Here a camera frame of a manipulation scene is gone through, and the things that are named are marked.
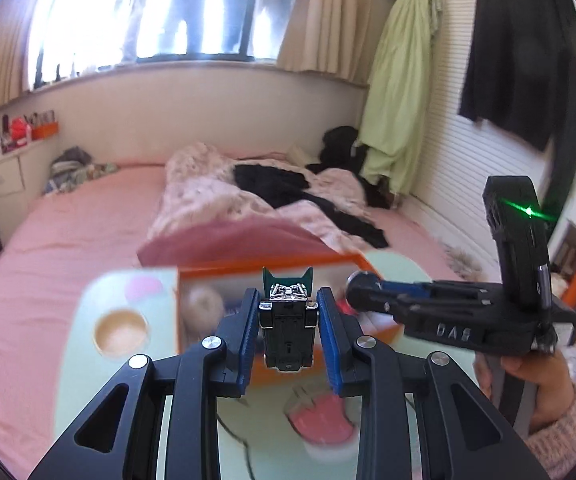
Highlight maroon corduroy pillow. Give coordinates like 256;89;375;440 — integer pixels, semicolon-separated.
136;217;339;268

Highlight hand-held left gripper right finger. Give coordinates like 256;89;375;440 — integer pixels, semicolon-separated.
316;286;551;480

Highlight black clothes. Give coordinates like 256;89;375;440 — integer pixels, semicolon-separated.
233;164;389;250

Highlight black hanging garment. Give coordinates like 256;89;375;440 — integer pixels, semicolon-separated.
458;0;576;211

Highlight person's right hand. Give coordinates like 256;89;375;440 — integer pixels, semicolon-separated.
473;347;576;433

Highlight pink bed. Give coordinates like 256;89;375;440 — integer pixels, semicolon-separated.
0;157;474;436

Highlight black and chrome gadget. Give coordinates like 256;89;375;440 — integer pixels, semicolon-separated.
259;266;319;372

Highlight pink floral quilt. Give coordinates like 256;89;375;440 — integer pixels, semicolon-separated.
148;141;369;246

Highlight orange organizer box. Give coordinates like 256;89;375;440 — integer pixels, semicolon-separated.
32;120;61;140

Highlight mint green desktop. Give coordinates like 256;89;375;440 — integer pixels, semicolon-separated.
52;252;494;480

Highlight light green hanging garment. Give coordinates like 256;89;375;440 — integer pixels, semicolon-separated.
358;0;444;196

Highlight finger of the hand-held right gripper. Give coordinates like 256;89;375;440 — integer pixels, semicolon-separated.
375;295;494;317
375;280;500;306

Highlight orange cardboard box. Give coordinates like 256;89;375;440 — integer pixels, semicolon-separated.
175;254;403;386

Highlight person's right forearm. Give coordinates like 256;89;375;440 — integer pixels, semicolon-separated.
523;375;576;480

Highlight pile of folded clothes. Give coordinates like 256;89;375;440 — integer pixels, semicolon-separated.
45;146;118;193

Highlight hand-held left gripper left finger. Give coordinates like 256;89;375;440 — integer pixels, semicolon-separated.
28;287;263;480

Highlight round cream plush toy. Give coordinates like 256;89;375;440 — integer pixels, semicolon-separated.
185;285;226;333

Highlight white drawer cabinet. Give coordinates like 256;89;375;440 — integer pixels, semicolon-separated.
0;152;33;231

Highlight grey fur piece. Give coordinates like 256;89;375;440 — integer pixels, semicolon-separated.
443;245;484;276

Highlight dark cloth bundle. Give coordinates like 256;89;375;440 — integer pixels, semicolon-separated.
318;126;399;208

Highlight window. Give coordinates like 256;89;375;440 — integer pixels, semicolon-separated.
18;0;313;91

